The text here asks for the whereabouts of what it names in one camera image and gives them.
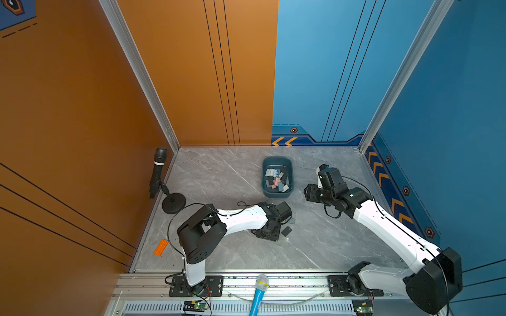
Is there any right green circuit board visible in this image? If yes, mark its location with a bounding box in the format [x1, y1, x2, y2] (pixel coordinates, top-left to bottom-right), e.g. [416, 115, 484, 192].
[352, 300, 374, 316]

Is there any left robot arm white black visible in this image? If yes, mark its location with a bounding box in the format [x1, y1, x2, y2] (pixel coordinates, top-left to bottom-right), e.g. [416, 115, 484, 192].
[177, 202, 293, 294]

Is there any dark teal storage box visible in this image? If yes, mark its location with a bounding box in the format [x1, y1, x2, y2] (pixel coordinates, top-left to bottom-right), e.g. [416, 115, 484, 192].
[261, 156, 295, 198]

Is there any blue handheld microphone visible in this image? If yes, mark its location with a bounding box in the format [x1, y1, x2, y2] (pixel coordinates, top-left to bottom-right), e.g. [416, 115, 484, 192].
[249, 274, 270, 316]

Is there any green circuit board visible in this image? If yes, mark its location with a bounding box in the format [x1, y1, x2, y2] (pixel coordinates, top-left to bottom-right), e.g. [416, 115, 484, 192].
[352, 300, 374, 316]
[182, 300, 210, 315]

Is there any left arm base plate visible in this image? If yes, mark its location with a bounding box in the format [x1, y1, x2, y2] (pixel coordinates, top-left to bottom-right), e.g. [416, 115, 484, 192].
[168, 275, 224, 298]

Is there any left green circuit board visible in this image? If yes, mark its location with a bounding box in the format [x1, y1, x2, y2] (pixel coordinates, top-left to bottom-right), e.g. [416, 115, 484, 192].
[182, 300, 210, 315]

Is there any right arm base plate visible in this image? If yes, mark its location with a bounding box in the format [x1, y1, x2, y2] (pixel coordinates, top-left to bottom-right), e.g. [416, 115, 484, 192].
[327, 275, 384, 297]

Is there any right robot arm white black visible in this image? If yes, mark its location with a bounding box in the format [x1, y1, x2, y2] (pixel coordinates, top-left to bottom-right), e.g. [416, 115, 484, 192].
[304, 165, 463, 315]

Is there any black microphone on stand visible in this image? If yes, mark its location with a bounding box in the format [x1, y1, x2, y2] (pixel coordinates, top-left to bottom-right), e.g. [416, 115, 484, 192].
[149, 147, 187, 215]

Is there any orange plastic tag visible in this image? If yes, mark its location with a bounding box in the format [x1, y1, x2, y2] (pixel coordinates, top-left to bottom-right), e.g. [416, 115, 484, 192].
[154, 239, 169, 257]

